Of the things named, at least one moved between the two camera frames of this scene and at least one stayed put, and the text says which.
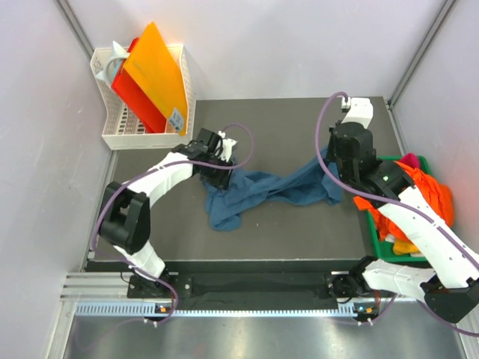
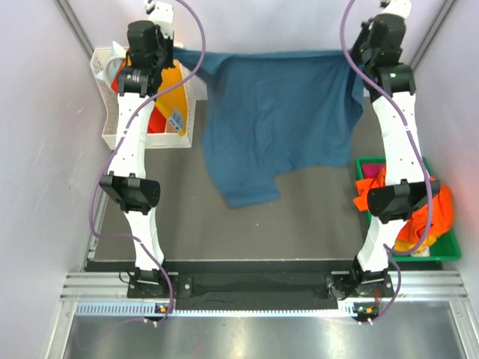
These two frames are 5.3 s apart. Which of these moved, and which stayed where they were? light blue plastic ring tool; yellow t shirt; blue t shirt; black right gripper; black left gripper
Moved: black left gripper; blue t shirt; black right gripper
Stayed: light blue plastic ring tool; yellow t shirt
